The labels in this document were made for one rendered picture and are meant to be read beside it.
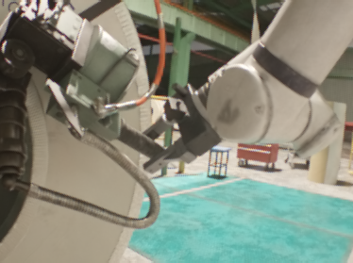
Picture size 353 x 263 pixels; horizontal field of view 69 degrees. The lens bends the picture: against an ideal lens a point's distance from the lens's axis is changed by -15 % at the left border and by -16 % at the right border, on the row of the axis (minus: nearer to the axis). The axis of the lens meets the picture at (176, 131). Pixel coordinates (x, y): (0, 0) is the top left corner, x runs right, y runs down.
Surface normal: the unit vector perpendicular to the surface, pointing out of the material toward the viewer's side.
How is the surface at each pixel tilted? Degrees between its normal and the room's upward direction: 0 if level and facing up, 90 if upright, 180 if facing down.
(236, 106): 94
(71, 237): 90
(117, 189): 90
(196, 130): 65
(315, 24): 105
